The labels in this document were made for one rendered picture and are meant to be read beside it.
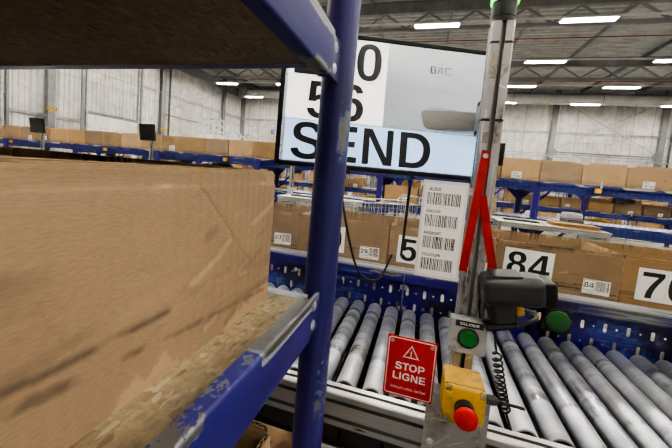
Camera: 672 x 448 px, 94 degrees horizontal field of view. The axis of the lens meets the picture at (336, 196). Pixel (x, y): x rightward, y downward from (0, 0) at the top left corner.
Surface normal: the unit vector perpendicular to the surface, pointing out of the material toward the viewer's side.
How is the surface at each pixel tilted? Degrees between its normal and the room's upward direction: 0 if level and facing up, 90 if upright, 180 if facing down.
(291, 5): 90
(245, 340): 0
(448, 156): 86
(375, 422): 90
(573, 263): 90
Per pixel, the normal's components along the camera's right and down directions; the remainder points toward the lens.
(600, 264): -0.25, 0.06
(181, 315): 0.96, 0.12
